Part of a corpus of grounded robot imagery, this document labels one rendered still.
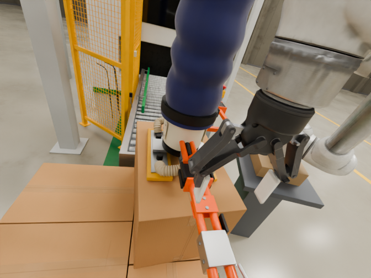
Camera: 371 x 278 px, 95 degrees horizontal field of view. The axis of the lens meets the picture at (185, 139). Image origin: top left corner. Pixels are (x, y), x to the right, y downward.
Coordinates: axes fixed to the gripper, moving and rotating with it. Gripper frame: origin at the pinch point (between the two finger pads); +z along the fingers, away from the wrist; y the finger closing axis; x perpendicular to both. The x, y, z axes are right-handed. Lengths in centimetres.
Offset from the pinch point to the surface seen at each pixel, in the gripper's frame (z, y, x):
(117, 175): 67, 33, -63
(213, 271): 12.8, 1.8, 8.6
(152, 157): 23.9, 13.6, -35.4
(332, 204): 121, -218, -78
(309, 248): 121, -141, -32
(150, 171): 24.5, 14.1, -28.1
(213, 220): 12.9, -1.2, -1.7
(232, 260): 12.2, -2.4, 7.2
